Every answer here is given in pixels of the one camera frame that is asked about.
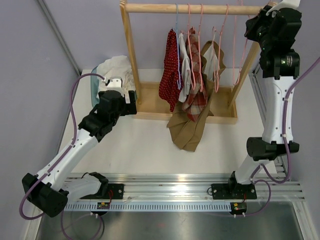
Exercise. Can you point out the red plaid skirt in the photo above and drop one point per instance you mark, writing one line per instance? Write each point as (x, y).
(196, 100)

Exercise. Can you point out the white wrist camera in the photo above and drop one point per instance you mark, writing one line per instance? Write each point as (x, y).
(292, 4)
(114, 84)

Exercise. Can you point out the blue wire hanger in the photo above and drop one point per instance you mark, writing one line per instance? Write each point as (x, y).
(179, 82)

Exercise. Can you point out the tan skirt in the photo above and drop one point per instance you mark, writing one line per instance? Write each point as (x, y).
(185, 133)

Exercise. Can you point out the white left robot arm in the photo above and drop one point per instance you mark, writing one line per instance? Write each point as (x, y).
(47, 190)

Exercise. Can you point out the small white skirt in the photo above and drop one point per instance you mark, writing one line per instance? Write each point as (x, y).
(185, 69)

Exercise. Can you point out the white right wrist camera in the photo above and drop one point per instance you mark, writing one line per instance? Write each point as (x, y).
(292, 4)

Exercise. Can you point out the slotted cable duct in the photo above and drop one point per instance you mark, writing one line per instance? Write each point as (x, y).
(118, 206)

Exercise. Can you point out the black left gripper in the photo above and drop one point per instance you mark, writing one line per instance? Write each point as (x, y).
(128, 108)

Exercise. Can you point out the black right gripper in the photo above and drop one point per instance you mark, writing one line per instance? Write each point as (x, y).
(252, 24)

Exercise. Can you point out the teal plastic bin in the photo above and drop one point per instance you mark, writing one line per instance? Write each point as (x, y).
(94, 87)

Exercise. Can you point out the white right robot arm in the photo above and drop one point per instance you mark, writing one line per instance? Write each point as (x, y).
(274, 29)

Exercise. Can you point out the red polka dot skirt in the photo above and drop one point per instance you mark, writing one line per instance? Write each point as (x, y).
(168, 87)

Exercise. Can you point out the wooden clothes rack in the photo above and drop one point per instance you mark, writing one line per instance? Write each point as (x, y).
(149, 105)

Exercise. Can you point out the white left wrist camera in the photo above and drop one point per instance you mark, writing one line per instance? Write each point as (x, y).
(114, 84)

